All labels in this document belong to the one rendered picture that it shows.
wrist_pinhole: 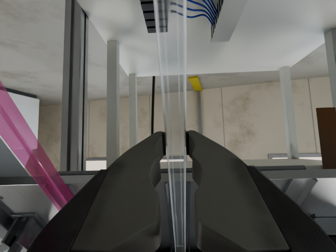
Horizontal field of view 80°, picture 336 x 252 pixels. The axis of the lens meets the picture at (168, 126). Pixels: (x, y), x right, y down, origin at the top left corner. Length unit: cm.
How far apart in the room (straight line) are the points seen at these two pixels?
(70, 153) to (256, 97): 305
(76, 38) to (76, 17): 5
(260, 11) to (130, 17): 32
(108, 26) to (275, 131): 295
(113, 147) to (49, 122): 406
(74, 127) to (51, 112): 416
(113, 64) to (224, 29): 32
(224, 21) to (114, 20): 27
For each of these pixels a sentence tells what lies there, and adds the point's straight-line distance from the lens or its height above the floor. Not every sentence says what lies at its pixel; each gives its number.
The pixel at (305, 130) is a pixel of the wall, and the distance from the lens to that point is 340.
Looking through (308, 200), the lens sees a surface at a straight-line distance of 25.
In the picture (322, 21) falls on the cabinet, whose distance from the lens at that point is 74.
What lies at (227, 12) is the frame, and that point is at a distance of 51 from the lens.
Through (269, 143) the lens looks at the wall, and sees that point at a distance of 327.
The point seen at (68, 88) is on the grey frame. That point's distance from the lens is 50.
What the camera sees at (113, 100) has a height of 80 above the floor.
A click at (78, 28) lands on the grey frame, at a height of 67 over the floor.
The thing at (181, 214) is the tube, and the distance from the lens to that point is 21.
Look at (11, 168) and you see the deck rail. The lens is 30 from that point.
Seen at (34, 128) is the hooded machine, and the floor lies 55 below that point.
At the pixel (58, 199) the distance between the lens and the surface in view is 22.
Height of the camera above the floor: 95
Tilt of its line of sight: 7 degrees down
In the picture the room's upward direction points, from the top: 178 degrees clockwise
